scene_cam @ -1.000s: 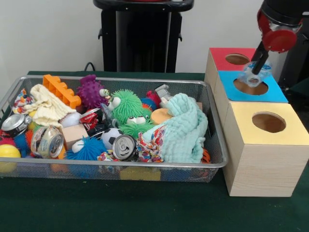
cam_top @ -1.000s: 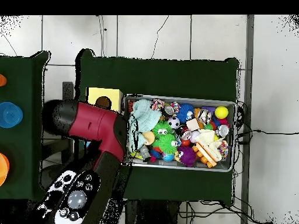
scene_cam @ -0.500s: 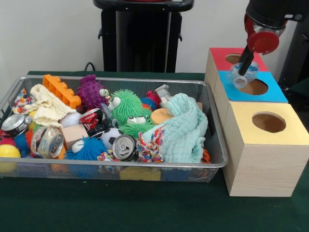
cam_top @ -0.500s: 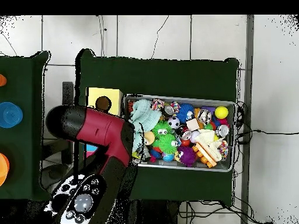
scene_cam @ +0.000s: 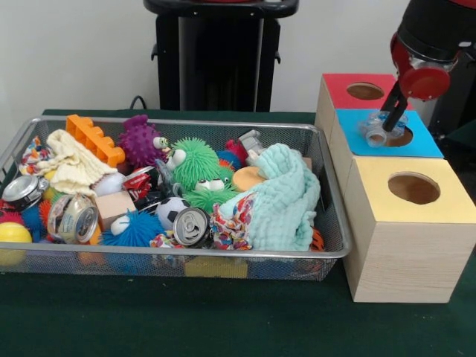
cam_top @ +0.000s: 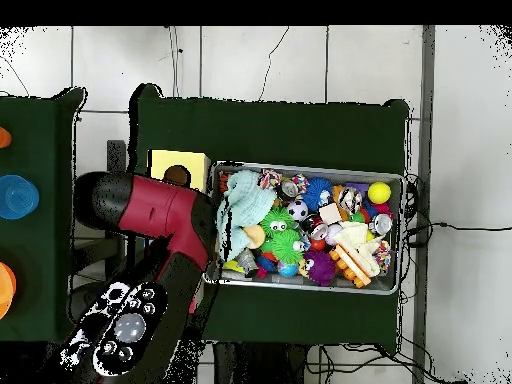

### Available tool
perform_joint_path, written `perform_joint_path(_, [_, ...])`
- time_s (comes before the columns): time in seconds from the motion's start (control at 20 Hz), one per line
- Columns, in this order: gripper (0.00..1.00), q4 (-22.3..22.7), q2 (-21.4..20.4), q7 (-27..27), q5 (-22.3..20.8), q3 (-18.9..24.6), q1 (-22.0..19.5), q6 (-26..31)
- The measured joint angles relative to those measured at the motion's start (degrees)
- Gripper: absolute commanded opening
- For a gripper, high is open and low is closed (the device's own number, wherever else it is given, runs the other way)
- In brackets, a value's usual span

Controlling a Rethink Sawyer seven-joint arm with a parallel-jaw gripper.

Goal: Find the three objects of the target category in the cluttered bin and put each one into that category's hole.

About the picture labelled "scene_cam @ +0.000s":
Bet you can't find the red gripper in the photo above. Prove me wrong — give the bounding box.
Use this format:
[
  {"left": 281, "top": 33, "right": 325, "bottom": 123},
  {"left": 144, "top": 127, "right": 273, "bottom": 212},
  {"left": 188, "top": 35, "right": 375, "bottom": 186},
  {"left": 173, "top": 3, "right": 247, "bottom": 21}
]
[{"left": 379, "top": 32, "right": 452, "bottom": 132}]

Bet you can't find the crushed clear plastic bottle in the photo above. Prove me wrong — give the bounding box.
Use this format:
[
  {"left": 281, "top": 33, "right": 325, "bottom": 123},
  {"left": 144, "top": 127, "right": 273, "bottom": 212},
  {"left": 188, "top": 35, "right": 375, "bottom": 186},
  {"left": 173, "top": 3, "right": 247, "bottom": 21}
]
[{"left": 357, "top": 109, "right": 410, "bottom": 148}]

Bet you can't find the wooden box with three holes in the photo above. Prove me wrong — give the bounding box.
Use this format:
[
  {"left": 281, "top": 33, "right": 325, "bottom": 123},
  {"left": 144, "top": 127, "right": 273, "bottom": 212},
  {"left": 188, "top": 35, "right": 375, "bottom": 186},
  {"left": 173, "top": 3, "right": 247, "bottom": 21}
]
[{"left": 315, "top": 73, "right": 476, "bottom": 304}]

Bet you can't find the black flat panel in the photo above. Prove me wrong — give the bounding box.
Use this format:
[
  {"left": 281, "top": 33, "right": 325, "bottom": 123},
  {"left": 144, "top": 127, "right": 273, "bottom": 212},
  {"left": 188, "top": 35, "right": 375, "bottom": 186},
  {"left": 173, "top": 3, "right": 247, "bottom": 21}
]
[{"left": 427, "top": 51, "right": 476, "bottom": 129}]

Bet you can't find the dark green table cloth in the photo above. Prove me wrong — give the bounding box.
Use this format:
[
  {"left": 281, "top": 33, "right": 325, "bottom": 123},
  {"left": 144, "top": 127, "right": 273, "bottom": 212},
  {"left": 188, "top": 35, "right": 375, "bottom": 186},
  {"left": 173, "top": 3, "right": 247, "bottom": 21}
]
[
  {"left": 442, "top": 120, "right": 476, "bottom": 149},
  {"left": 0, "top": 108, "right": 476, "bottom": 357}
]

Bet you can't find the mint green cloth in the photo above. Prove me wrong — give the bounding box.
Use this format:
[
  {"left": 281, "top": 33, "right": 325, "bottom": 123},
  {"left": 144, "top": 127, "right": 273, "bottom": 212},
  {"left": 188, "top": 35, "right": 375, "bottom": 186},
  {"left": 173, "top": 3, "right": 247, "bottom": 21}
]
[{"left": 219, "top": 143, "right": 321, "bottom": 253}]

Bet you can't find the green fuzzy toy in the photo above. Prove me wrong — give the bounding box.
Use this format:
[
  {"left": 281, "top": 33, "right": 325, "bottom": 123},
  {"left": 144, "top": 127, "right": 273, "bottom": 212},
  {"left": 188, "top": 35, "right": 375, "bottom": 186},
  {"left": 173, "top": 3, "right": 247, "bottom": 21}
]
[{"left": 170, "top": 137, "right": 221, "bottom": 190}]

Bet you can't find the silver drink can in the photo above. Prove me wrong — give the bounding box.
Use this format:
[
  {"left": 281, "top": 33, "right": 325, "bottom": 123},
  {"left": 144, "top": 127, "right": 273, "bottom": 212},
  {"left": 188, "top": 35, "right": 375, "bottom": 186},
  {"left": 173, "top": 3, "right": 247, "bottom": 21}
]
[
  {"left": 47, "top": 193, "right": 100, "bottom": 245},
  {"left": 173, "top": 207, "right": 213, "bottom": 248}
]

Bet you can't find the small soccer ball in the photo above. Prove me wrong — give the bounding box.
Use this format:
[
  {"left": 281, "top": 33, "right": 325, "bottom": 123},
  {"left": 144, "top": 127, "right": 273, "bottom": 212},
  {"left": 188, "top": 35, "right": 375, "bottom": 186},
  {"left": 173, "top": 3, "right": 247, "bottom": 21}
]
[{"left": 155, "top": 196, "right": 191, "bottom": 231}]

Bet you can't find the purple spiky toy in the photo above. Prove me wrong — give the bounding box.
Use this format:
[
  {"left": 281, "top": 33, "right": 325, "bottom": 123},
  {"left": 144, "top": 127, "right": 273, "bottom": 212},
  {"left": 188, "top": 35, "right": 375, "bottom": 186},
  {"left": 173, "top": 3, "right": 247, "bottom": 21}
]
[{"left": 118, "top": 114, "right": 172, "bottom": 168}]

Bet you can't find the blue fuzzy toy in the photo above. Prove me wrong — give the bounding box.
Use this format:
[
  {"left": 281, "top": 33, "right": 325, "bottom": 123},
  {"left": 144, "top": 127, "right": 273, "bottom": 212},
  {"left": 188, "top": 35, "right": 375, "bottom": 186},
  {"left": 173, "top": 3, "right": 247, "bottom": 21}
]
[{"left": 100, "top": 210, "right": 167, "bottom": 247}]

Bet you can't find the orange toy building block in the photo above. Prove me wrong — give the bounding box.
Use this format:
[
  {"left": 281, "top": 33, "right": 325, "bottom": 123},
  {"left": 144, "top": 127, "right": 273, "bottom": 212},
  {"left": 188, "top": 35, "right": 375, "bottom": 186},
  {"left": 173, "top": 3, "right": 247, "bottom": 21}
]
[{"left": 65, "top": 114, "right": 127, "bottom": 167}]

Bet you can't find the cream knitted cloth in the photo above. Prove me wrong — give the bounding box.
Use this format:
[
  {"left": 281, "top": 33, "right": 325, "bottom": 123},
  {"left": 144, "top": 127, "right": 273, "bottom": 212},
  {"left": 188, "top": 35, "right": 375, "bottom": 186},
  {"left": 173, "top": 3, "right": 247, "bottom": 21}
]
[{"left": 46, "top": 129, "right": 118, "bottom": 196}]

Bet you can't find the yellow ball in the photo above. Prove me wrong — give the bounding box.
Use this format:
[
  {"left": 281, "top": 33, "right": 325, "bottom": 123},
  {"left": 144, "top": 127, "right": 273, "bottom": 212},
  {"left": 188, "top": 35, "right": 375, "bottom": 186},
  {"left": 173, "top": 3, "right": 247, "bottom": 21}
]
[{"left": 0, "top": 222, "right": 33, "bottom": 266}]

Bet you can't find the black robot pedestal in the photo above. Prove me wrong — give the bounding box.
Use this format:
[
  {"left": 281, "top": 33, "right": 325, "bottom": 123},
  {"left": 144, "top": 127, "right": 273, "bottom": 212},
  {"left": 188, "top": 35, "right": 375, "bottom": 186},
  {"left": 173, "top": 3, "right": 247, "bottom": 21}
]
[{"left": 143, "top": 0, "right": 300, "bottom": 112}]

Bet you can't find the shallow wire mesh bin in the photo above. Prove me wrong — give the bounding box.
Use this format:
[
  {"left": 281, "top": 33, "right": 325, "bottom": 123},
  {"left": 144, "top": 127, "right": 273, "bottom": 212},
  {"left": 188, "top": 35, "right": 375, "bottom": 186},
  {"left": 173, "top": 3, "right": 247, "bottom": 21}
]
[{"left": 0, "top": 115, "right": 353, "bottom": 283}]

